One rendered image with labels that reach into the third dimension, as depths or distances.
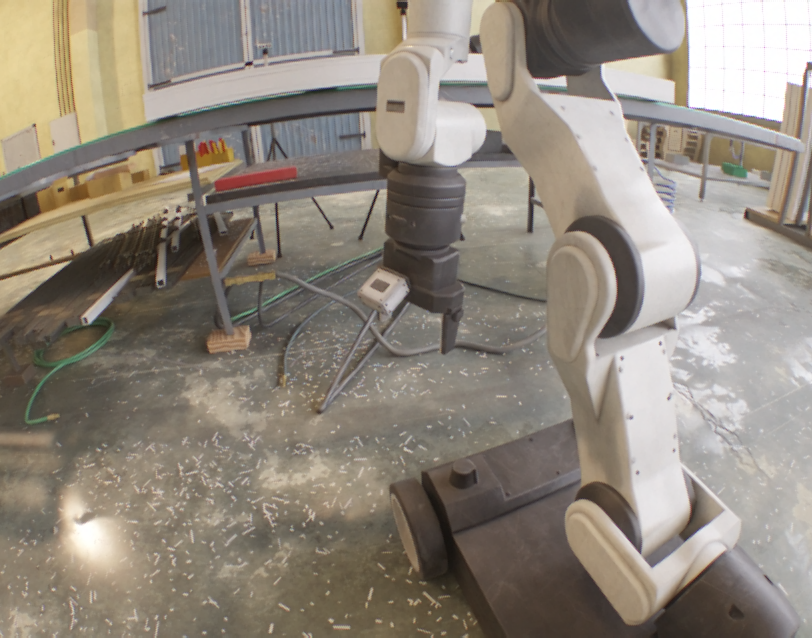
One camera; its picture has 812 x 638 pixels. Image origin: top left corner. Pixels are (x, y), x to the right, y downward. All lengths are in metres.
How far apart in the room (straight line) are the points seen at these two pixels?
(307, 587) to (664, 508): 0.66
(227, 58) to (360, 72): 6.85
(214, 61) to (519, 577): 7.82
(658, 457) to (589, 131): 0.42
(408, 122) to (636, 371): 0.39
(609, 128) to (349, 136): 7.03
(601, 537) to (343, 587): 0.52
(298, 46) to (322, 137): 1.73
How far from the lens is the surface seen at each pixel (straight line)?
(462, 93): 1.10
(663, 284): 0.48
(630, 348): 0.53
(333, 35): 7.68
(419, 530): 0.71
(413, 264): 0.47
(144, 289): 1.59
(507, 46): 0.57
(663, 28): 0.51
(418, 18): 0.44
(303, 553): 0.93
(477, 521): 0.73
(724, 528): 0.63
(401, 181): 0.43
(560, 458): 0.82
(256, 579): 0.93
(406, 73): 0.41
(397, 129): 0.41
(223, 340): 1.63
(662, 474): 0.60
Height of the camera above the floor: 0.78
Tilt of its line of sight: 28 degrees down
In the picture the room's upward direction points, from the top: 4 degrees counter-clockwise
